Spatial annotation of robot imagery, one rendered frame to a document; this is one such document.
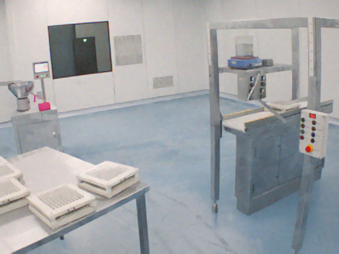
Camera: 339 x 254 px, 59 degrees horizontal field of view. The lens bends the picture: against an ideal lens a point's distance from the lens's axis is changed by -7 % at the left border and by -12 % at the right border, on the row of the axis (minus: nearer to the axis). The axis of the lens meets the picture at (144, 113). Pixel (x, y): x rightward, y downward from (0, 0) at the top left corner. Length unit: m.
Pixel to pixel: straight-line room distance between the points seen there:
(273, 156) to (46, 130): 2.83
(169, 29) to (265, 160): 5.67
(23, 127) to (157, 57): 4.48
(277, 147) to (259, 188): 0.39
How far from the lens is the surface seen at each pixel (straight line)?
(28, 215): 1.61
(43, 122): 4.34
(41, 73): 4.64
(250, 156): 2.76
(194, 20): 8.48
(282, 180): 3.22
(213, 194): 2.97
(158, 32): 7.93
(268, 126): 2.76
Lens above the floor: 1.60
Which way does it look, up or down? 14 degrees down
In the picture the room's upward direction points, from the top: 4 degrees counter-clockwise
